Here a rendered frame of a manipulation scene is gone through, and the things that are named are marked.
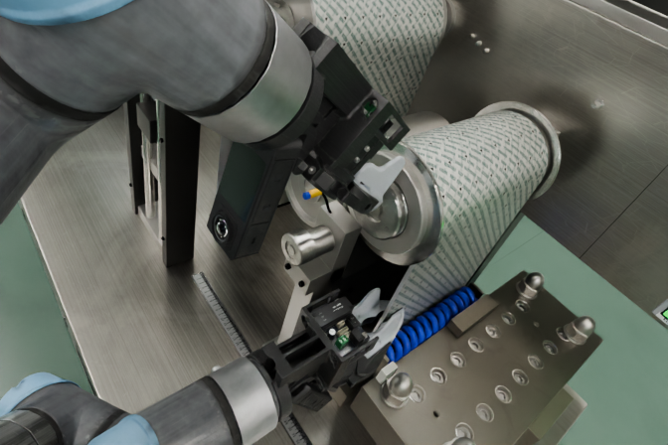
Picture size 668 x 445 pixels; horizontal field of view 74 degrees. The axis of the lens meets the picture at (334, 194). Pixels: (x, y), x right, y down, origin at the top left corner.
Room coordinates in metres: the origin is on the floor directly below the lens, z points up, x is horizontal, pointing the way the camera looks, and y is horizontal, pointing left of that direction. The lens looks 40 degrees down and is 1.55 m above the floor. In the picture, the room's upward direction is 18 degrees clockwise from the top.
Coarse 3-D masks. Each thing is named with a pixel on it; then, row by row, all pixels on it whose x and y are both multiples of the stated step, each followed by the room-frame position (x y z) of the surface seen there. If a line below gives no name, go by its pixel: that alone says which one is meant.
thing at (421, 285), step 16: (496, 224) 0.48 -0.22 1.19; (464, 240) 0.42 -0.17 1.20; (480, 240) 0.46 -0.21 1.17; (496, 240) 0.52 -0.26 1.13; (432, 256) 0.37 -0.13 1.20; (448, 256) 0.40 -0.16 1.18; (464, 256) 0.45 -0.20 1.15; (480, 256) 0.50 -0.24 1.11; (416, 272) 0.35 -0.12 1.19; (432, 272) 0.39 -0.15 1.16; (448, 272) 0.43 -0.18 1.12; (464, 272) 0.48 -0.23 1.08; (400, 288) 0.34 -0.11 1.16; (416, 288) 0.37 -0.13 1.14; (432, 288) 0.41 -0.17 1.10; (448, 288) 0.46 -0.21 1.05; (400, 304) 0.36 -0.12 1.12; (416, 304) 0.40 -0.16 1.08; (432, 304) 0.45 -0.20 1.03; (384, 320) 0.34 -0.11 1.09
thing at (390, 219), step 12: (396, 192) 0.35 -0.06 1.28; (384, 204) 0.35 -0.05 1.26; (396, 204) 0.35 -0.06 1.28; (360, 216) 0.37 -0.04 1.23; (372, 216) 0.36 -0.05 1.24; (384, 216) 0.35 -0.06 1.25; (396, 216) 0.34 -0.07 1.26; (408, 216) 0.35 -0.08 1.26; (372, 228) 0.35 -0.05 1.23; (384, 228) 0.35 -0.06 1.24; (396, 228) 0.34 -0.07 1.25
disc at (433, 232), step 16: (400, 144) 0.38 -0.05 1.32; (416, 160) 0.37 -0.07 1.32; (432, 176) 0.36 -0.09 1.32; (432, 192) 0.35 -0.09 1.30; (432, 208) 0.34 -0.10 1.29; (432, 224) 0.34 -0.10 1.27; (432, 240) 0.33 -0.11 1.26; (384, 256) 0.36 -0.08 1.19; (400, 256) 0.35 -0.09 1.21; (416, 256) 0.34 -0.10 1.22
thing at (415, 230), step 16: (368, 160) 0.39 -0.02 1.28; (384, 160) 0.38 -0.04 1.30; (400, 176) 0.36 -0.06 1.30; (416, 176) 0.36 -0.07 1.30; (416, 192) 0.35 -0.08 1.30; (416, 208) 0.34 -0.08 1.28; (416, 224) 0.34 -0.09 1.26; (368, 240) 0.37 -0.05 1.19; (384, 240) 0.35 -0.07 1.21; (400, 240) 0.34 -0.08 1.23; (416, 240) 0.33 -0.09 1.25
